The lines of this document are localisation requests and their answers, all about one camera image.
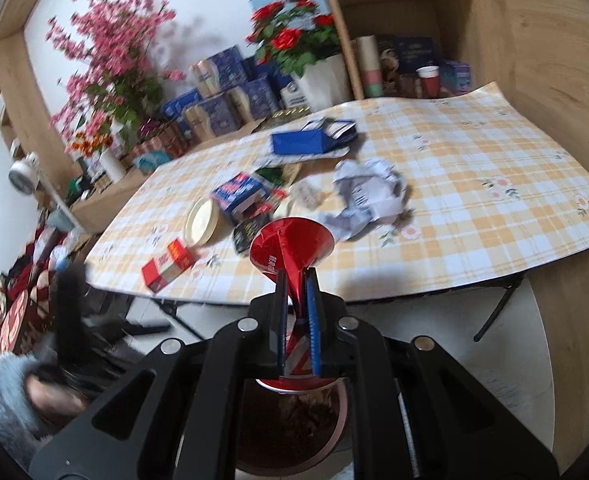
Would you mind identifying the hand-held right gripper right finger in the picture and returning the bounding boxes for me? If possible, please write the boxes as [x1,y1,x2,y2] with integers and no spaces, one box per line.
[307,266,561,480]

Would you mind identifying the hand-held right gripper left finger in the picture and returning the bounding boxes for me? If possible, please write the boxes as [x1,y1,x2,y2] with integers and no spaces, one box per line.
[29,269,289,480]

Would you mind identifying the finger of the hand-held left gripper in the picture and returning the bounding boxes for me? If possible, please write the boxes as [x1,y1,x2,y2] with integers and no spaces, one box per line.
[124,321,171,336]

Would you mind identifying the red paper cup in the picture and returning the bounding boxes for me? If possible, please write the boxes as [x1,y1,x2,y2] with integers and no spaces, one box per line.
[415,65,441,100]
[249,217,348,396]

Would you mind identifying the red white small box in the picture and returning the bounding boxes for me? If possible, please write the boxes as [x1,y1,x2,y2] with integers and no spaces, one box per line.
[142,238,198,293]

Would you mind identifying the black snack wrapper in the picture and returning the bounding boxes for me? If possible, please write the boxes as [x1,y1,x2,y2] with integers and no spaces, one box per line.
[233,212,275,256]

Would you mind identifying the brown round bin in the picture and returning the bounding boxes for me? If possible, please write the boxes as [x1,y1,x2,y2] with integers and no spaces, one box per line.
[234,375,351,476]

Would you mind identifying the white round lid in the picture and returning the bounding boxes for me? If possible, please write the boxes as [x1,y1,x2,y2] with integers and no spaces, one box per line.
[184,198,220,247]

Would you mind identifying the blue red small box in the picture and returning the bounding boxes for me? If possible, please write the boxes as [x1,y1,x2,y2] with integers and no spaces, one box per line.
[210,172,271,226]

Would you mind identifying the white paper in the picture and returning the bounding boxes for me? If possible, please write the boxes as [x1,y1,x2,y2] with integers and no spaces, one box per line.
[322,157,408,243]

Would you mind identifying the white packaging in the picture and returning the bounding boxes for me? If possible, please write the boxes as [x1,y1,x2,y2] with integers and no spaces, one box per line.
[294,145,351,161]

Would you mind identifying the blue carton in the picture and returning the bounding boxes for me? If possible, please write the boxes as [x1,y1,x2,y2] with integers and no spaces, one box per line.
[271,117,359,158]

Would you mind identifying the person's left hand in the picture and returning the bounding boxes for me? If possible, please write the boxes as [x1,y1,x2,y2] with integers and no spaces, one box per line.
[27,374,90,413]

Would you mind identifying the red white patterned blanket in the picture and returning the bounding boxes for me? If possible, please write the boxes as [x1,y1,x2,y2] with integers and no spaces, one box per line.
[0,225,75,361]

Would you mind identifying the wooden sideboard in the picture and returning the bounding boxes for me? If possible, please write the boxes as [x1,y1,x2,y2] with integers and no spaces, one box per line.
[69,105,275,234]

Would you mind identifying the white fan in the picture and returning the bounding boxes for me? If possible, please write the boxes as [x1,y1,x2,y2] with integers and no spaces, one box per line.
[8,152,78,223]

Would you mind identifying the white ribbed vase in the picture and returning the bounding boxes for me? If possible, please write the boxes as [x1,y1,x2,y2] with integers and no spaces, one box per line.
[99,147,127,184]

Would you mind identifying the orange artificial flowers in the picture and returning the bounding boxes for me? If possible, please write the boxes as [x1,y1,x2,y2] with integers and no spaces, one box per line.
[65,130,114,157]

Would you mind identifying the pack of patterned cans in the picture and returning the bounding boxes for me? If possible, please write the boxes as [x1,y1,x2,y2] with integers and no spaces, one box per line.
[124,120,191,167]

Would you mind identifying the yellow plaid floral tablecloth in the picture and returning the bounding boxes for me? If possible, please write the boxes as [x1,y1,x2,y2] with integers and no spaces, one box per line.
[82,81,589,306]

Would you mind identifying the tray of gold foil chocolates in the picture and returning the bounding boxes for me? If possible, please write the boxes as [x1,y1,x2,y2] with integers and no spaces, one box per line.
[264,107,310,124]

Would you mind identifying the stack of blue gift boxes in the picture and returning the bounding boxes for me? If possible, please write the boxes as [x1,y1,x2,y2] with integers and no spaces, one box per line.
[162,45,295,143]

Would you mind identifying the white flower pot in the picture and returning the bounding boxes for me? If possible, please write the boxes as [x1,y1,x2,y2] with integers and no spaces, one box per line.
[290,54,353,111]

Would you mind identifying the wooden side shelf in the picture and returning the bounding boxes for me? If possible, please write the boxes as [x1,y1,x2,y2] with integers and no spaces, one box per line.
[0,0,100,233]

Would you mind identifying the stack of pastel cups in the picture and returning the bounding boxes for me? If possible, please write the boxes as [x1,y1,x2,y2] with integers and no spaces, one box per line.
[355,35,383,99]

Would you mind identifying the pink blossom artificial plant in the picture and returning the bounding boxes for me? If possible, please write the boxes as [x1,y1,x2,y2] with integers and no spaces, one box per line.
[44,0,186,147]

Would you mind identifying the dark blue picture box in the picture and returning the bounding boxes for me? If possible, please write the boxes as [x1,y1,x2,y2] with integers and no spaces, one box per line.
[379,35,438,96]

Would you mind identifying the red rose plant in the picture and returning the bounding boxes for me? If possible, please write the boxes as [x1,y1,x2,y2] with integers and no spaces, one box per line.
[247,0,341,79]

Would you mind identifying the light blue board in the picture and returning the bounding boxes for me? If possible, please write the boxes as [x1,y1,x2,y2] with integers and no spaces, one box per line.
[249,0,333,26]

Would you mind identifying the wooden shelf unit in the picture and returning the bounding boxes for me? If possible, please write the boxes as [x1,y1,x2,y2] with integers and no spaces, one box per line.
[315,0,589,476]

